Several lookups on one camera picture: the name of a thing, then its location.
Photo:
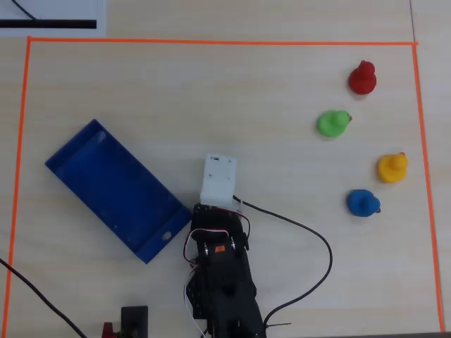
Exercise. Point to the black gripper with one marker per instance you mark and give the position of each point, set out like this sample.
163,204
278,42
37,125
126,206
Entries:
206,217

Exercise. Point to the red rubber duck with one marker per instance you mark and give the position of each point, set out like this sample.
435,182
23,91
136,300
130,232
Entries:
363,82

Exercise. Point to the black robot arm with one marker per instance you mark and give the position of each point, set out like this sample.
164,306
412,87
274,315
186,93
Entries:
225,281

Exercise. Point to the blue plastic box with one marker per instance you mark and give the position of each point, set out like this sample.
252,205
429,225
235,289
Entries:
116,190

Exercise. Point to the blue rubber duck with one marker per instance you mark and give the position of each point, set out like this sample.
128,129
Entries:
362,203

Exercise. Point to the green rubber duck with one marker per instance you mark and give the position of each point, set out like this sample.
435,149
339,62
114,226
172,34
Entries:
331,125

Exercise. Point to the yellow rubber duck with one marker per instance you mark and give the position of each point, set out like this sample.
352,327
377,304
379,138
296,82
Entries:
392,170

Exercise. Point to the orange tape strip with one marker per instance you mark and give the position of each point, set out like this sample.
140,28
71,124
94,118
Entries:
211,41
17,176
427,176

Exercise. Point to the black bar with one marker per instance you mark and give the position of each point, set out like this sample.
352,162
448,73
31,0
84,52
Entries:
49,24

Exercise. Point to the white paper sheet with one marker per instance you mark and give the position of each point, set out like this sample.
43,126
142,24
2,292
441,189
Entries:
53,8

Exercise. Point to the white camera housing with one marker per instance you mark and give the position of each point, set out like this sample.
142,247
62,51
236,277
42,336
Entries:
218,179

